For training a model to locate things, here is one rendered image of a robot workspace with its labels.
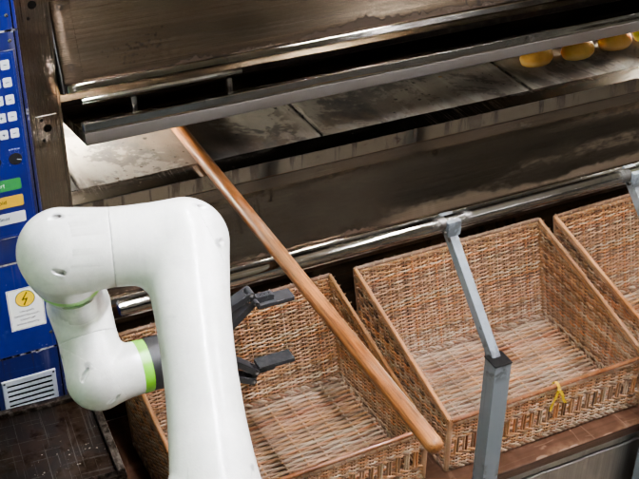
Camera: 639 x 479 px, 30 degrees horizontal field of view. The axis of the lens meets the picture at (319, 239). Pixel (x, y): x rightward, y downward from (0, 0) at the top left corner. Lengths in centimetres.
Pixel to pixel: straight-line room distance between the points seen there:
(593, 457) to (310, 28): 122
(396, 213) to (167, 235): 136
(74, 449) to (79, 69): 77
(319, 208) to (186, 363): 132
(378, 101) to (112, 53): 79
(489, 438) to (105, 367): 93
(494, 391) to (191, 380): 110
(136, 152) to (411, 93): 71
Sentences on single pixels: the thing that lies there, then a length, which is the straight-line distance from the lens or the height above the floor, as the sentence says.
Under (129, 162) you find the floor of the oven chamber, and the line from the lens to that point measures 269.
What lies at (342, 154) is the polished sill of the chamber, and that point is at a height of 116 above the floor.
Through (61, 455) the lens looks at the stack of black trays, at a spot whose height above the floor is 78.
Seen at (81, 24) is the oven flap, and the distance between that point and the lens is 240.
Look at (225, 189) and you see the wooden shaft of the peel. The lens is 252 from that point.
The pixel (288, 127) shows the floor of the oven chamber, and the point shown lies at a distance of 281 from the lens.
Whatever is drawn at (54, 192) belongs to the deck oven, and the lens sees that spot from 252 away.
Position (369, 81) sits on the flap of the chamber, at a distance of 251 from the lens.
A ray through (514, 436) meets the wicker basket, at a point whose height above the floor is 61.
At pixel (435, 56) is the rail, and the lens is 258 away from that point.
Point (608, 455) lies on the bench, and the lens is 299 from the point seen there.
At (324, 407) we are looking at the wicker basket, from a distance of 289.
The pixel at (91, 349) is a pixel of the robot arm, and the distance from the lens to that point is 202.
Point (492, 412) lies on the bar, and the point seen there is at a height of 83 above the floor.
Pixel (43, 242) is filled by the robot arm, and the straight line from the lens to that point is 160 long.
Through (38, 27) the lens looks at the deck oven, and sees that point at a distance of 236.
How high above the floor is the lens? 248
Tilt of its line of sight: 33 degrees down
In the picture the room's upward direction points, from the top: 1 degrees clockwise
